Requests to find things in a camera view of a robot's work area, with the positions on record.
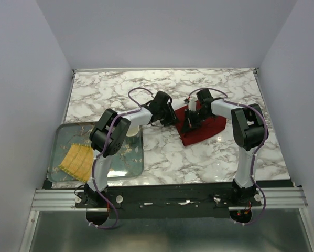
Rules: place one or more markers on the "yellow woven coaster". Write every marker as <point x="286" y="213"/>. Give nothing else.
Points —
<point x="78" y="162"/>

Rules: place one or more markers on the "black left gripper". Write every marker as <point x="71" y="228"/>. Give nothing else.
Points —
<point x="172" y="118"/>

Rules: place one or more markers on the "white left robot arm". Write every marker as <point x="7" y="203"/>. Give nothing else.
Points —
<point x="110" y="131"/>

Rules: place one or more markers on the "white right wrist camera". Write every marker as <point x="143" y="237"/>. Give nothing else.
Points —
<point x="192" y="105"/>

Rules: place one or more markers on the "white cup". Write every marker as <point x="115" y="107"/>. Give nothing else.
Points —
<point x="133" y="135"/>

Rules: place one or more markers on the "floral metal tray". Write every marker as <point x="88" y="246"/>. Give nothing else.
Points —
<point x="127" y="162"/>

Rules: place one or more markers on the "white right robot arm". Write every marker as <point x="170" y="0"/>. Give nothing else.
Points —
<point x="249" y="132"/>

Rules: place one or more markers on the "aluminium frame rail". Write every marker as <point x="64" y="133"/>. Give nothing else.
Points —
<point x="64" y="200"/>

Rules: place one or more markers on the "red cloth napkin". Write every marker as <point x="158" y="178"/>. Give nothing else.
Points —
<point x="208" y="128"/>

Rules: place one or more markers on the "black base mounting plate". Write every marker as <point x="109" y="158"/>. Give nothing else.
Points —
<point x="164" y="202"/>

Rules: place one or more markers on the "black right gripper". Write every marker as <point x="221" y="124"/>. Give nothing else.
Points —
<point x="187" y="125"/>

